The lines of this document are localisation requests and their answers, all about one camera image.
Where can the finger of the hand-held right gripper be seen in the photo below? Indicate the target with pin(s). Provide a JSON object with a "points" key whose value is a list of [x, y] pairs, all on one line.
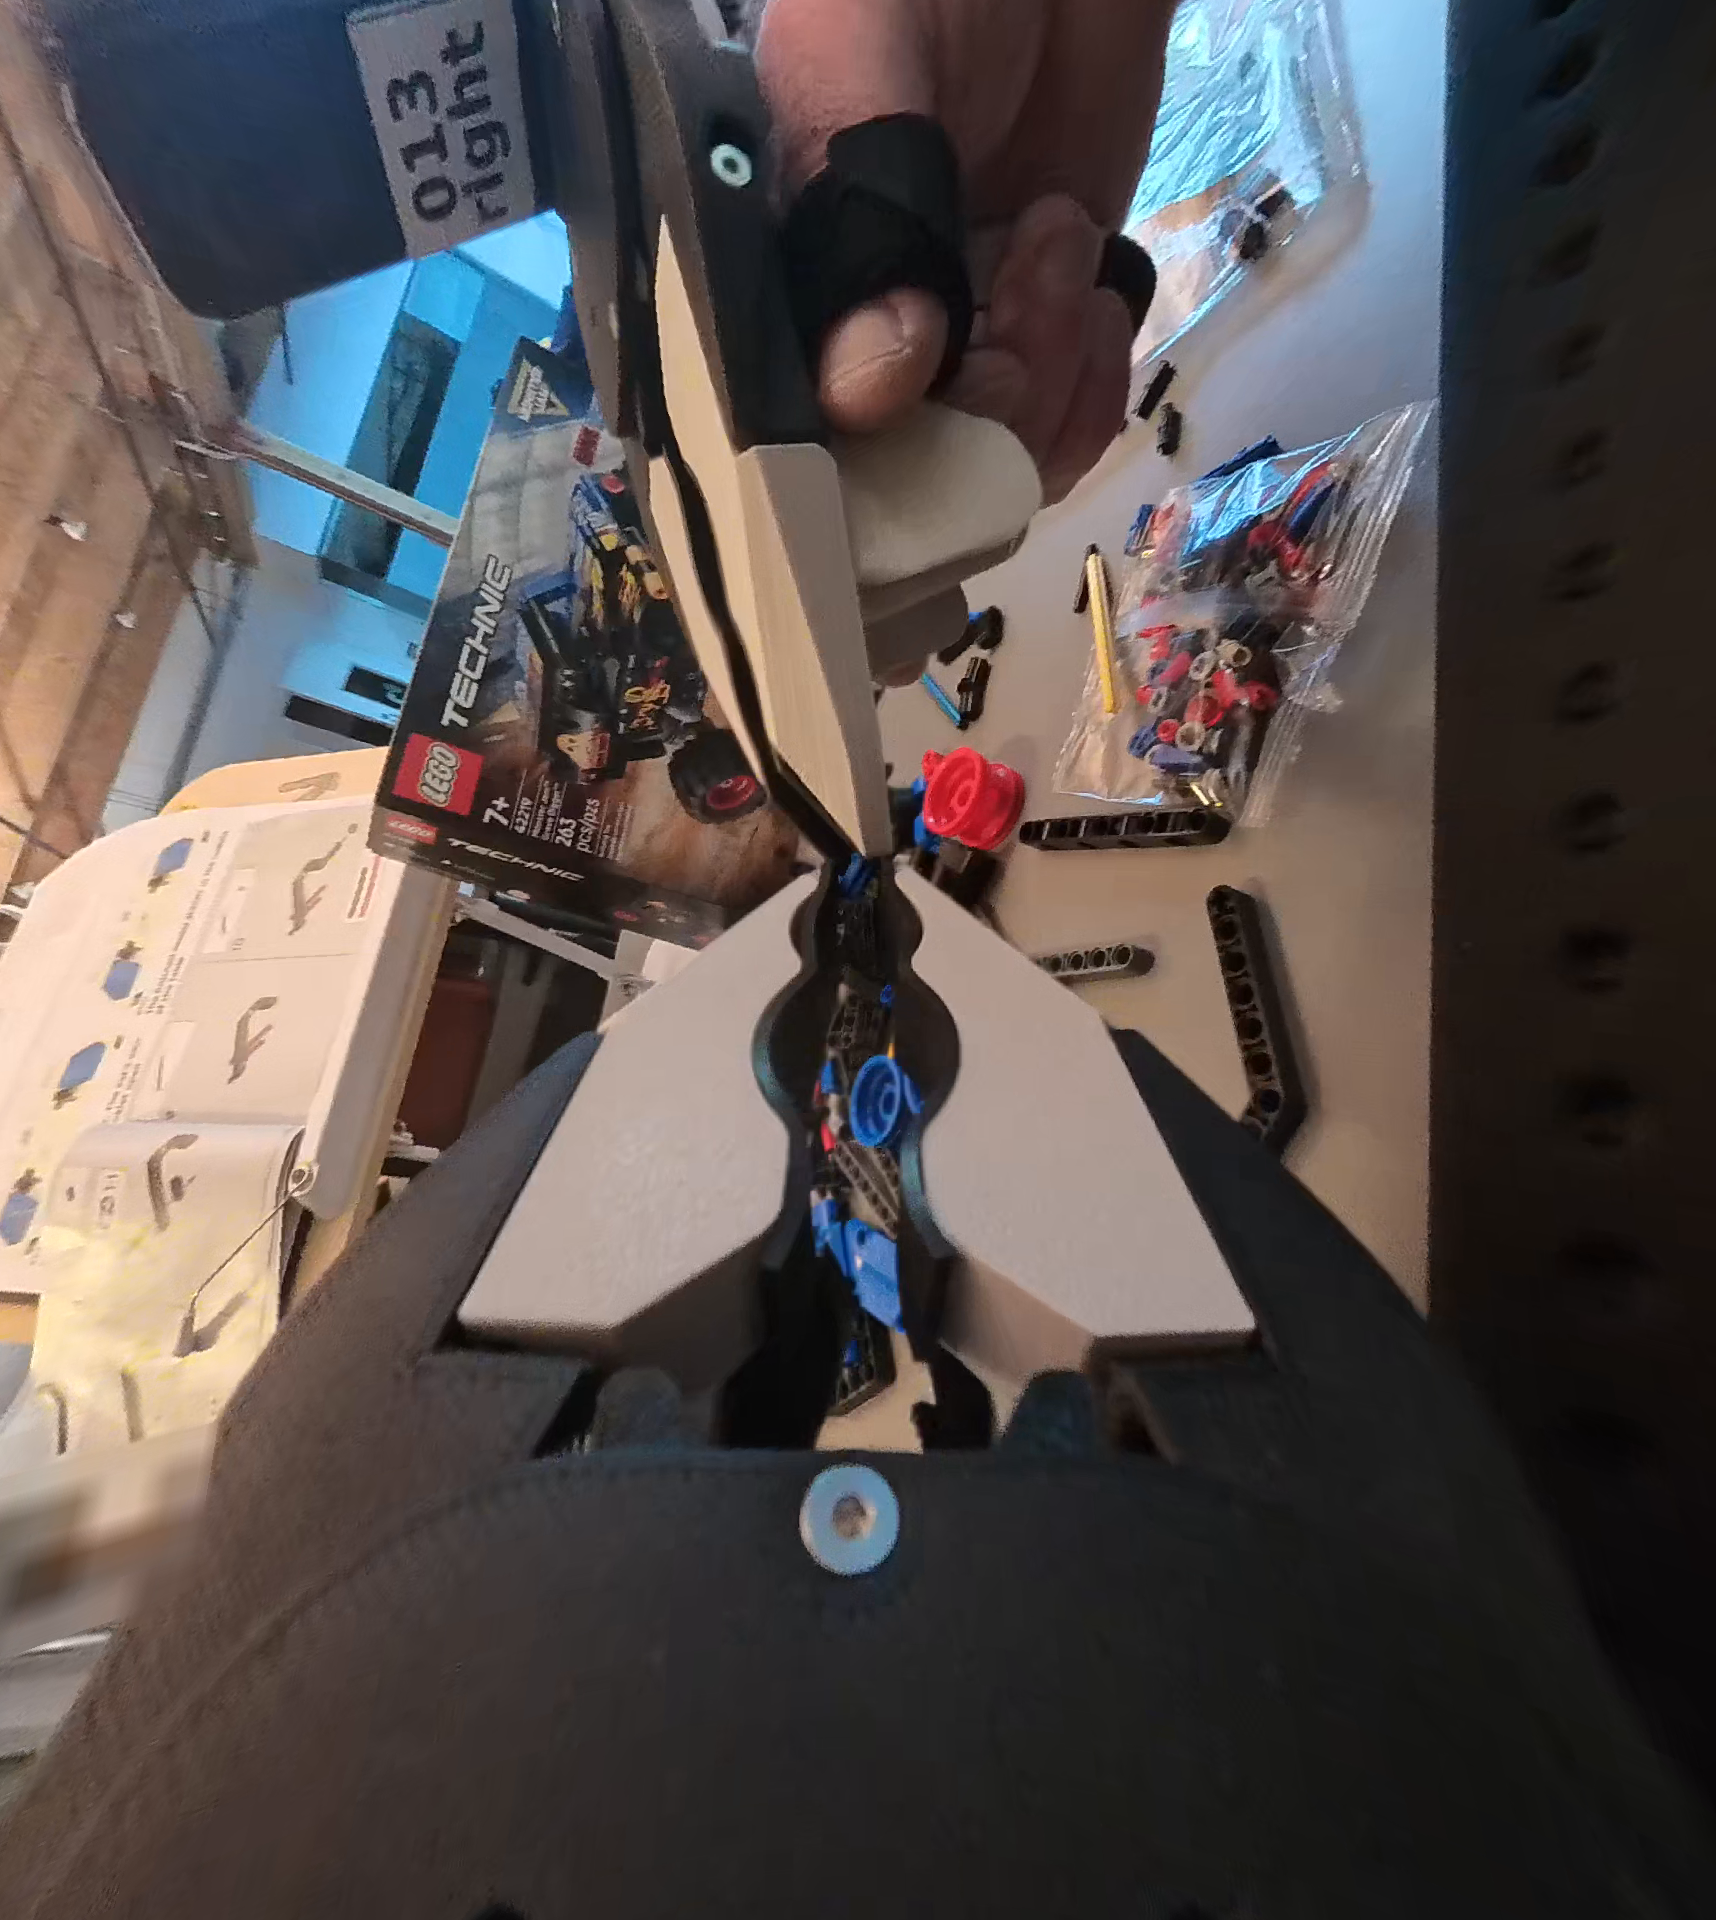
{"points": [[692, 600], [812, 630]]}

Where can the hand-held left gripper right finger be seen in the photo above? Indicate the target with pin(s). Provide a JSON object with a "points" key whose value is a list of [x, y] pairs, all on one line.
{"points": [[1082, 1200]]}

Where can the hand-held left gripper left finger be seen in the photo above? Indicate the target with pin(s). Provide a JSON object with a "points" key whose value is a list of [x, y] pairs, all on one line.
{"points": [[633, 1200]]}

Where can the red wheel hub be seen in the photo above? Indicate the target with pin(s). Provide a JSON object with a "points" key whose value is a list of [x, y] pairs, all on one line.
{"points": [[970, 794]]}

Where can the blue angled shell panel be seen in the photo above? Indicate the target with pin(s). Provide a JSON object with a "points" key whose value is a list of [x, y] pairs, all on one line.
{"points": [[866, 1275]]}

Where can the dark angled beam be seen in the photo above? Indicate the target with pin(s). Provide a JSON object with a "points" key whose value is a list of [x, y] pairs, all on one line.
{"points": [[1256, 1020]]}

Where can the instruction booklet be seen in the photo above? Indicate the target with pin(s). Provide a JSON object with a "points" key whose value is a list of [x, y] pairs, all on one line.
{"points": [[122, 1051]]}

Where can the long black axle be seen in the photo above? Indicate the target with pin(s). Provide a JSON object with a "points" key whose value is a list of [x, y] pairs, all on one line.
{"points": [[941, 701]]}

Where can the black axle connector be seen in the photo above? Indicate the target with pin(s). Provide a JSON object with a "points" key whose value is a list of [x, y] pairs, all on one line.
{"points": [[974, 682]]}

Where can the printed toy set box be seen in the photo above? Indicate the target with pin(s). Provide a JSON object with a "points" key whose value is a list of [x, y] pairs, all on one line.
{"points": [[529, 674]]}

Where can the blue wheel hub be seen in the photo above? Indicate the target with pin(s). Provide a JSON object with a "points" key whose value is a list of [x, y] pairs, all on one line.
{"points": [[884, 1101]]}

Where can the pile of loose building parts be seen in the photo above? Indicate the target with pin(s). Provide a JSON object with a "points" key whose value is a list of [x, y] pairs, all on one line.
{"points": [[859, 1170]]}

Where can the black short beam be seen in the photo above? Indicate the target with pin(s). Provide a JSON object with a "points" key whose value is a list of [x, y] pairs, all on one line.
{"points": [[1091, 963]]}

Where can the yellow axle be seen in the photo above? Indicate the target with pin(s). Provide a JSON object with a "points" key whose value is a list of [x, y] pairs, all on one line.
{"points": [[1100, 630]]}

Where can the long black beam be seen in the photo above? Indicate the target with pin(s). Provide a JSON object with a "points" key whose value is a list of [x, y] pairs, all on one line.
{"points": [[1120, 831]]}

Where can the black pin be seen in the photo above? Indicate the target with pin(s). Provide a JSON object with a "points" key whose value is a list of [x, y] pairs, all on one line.
{"points": [[1170, 428], [1150, 386]]}

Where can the small bag of red parts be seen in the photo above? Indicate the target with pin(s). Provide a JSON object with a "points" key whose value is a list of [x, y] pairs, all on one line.
{"points": [[1249, 630]]}

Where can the dark perforated panel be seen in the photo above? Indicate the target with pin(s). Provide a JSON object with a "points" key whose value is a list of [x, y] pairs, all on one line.
{"points": [[1622, 900]]}

